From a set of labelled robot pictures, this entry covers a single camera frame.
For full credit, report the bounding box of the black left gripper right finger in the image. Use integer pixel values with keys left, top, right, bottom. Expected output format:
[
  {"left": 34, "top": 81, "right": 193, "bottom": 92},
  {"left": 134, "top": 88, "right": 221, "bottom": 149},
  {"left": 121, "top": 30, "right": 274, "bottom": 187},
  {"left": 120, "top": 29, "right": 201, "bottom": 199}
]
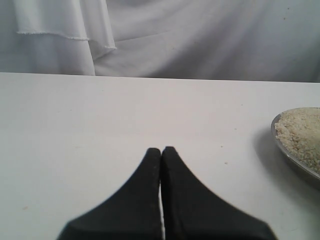
[{"left": 161, "top": 146, "right": 277, "bottom": 240}]

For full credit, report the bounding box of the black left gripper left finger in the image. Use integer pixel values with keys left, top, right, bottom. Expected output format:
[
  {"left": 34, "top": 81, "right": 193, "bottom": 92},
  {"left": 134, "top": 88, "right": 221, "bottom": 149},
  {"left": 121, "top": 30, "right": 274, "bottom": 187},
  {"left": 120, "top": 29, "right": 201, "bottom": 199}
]
[{"left": 58, "top": 148, "right": 162, "bottom": 240}]

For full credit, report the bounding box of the rice heap on plate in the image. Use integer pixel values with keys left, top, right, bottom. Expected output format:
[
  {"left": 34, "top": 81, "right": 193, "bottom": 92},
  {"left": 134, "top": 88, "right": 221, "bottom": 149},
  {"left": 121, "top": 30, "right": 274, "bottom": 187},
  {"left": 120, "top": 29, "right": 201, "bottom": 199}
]
[{"left": 274, "top": 107, "right": 320, "bottom": 174}]

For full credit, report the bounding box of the round metal plate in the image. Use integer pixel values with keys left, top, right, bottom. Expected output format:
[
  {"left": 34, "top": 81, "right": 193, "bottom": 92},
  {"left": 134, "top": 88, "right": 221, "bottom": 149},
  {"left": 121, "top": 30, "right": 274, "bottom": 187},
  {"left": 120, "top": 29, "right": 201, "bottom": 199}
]
[{"left": 270, "top": 112, "right": 320, "bottom": 188}]

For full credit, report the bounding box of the white backdrop cloth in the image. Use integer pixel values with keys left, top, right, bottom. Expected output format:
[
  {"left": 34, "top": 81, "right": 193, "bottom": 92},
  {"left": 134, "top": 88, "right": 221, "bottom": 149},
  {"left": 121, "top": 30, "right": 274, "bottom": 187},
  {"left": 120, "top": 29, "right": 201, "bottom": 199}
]
[{"left": 0, "top": 0, "right": 320, "bottom": 82}]

